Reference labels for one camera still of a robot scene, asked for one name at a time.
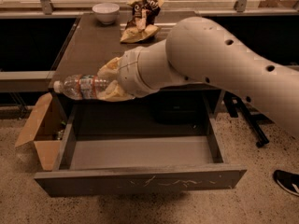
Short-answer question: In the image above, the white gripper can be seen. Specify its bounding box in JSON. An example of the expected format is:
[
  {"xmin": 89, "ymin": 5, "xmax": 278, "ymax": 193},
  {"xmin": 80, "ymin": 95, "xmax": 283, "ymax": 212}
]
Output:
[{"xmin": 96, "ymin": 47, "xmax": 158, "ymax": 102}]

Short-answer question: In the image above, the clear plastic water bottle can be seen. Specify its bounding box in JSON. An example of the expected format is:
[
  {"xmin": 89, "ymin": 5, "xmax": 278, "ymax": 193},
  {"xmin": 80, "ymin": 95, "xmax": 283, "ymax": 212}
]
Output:
[{"xmin": 53, "ymin": 75, "xmax": 110, "ymax": 100}]

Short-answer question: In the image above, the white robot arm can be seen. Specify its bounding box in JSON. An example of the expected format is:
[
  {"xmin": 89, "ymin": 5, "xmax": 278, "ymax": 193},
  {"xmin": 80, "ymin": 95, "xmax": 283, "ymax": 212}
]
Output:
[{"xmin": 98, "ymin": 17, "xmax": 299, "ymax": 138}]

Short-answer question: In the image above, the grey cabinet with glass top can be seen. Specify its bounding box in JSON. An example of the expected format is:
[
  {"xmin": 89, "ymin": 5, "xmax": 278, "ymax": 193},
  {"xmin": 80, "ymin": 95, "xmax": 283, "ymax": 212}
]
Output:
[{"xmin": 48, "ymin": 10, "xmax": 227, "ymax": 135}]

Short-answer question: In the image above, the open grey top drawer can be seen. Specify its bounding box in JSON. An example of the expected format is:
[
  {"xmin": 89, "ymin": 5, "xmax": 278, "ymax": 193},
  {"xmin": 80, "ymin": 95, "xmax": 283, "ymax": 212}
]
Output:
[{"xmin": 35, "ymin": 91, "xmax": 246, "ymax": 197}]

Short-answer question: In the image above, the crumpled brown chip bag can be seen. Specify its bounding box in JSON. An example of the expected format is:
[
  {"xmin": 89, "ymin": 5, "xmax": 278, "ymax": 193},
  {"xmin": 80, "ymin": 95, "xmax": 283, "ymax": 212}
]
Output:
[{"xmin": 121, "ymin": 0, "xmax": 164, "ymax": 44}]

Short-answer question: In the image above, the white ceramic bowl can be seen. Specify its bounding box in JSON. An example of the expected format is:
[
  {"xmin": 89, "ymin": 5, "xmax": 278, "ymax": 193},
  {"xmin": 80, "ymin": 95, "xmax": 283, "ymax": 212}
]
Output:
[{"xmin": 93, "ymin": 3, "xmax": 120, "ymax": 24}]

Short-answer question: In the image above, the open cardboard box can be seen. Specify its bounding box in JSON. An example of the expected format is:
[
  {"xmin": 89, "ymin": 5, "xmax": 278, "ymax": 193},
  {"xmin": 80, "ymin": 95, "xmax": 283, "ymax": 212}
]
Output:
[{"xmin": 15, "ymin": 92, "xmax": 66, "ymax": 171}]

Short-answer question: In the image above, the black stand leg with wheel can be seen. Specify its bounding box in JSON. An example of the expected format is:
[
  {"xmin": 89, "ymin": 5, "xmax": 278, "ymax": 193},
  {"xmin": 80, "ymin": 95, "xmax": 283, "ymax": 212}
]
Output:
[{"xmin": 223, "ymin": 92, "xmax": 269, "ymax": 147}]

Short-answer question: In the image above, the black sneaker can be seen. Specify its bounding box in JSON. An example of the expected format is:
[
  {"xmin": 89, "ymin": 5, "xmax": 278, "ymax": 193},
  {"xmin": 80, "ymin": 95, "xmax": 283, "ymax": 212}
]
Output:
[{"xmin": 273, "ymin": 170, "xmax": 299, "ymax": 196}]

